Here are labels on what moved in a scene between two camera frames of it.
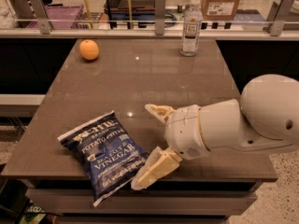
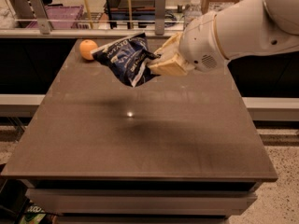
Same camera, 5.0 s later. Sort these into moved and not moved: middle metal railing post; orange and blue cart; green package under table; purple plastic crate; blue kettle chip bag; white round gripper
Moved: blue kettle chip bag; white round gripper
Not moved: green package under table; middle metal railing post; orange and blue cart; purple plastic crate
